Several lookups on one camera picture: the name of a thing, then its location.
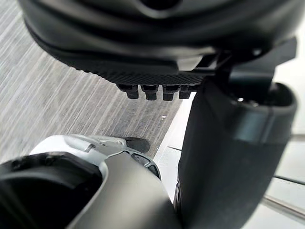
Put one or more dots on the silver robot leg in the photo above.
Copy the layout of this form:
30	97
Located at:
128	181

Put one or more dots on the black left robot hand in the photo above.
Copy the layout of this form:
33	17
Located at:
147	43

